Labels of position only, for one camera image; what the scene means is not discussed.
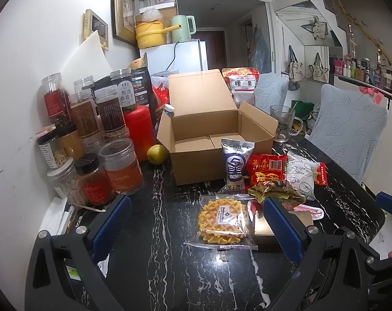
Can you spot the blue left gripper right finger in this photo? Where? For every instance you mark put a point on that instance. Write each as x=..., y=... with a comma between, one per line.
x=291, y=241

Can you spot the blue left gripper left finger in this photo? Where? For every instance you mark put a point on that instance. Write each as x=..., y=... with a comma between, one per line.
x=105, y=227

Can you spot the packaged yellow waffle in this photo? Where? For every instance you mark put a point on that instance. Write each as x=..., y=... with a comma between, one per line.
x=224, y=222

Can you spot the black lid red jar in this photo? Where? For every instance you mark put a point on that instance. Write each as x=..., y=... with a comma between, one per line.
x=94, y=181

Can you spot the green red candy packet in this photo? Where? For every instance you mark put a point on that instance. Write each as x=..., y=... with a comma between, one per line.
x=288, y=196

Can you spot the clear jar white contents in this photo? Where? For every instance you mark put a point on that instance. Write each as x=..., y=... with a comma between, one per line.
x=65, y=180

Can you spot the red noodle snack packet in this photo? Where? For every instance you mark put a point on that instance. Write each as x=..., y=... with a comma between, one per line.
x=263, y=167

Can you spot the orange label plastic jar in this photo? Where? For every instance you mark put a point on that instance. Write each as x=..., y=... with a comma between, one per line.
x=121, y=165

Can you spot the yellow honey jar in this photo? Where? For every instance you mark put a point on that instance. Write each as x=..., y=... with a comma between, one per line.
x=71, y=142

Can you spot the yellow green pear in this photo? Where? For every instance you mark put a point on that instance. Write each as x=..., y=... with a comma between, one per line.
x=157, y=154

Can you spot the white blue snack packet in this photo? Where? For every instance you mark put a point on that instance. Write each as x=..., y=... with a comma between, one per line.
x=236, y=154

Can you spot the small jar nuts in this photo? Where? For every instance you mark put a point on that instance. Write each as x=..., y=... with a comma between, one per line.
x=51, y=149

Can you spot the glass mug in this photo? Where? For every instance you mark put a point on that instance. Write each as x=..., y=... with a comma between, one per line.
x=285, y=116

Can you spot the red cylindrical canister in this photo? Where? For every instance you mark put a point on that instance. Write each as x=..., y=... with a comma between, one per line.
x=141, y=132

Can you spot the brown label jar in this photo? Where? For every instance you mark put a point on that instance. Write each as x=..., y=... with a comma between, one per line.
x=83, y=114

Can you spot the grey leaf chair cover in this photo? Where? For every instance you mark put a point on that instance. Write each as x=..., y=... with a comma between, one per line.
x=348, y=128

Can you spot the dark label grain jar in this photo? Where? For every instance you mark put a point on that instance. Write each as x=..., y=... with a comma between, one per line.
x=110, y=111

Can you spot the red label tall jar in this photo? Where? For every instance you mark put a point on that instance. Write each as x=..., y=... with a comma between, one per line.
x=55, y=99

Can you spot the black snack pouch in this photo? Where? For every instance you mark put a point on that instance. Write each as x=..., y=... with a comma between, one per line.
x=142, y=85

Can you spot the open cardboard box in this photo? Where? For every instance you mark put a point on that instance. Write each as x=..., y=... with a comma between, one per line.
x=204, y=113

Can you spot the white label bottle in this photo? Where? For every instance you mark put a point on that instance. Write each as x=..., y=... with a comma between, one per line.
x=125, y=89

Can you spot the red korean snack bag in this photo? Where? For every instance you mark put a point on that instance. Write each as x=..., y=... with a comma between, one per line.
x=160, y=87

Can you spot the white foam board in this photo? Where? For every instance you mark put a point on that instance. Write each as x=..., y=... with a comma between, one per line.
x=87, y=60

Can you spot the white mini fridge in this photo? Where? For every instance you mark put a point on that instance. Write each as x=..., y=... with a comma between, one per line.
x=190, y=56

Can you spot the green electric kettle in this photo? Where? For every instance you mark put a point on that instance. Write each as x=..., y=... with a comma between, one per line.
x=187, y=28

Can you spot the yellow pot with handle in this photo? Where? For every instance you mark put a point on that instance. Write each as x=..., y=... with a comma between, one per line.
x=151, y=34

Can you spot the wall intercom panel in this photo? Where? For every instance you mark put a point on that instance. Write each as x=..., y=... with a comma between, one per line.
x=93, y=23

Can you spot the framed picture on wall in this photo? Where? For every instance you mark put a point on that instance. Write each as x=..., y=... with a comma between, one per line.
x=123, y=20

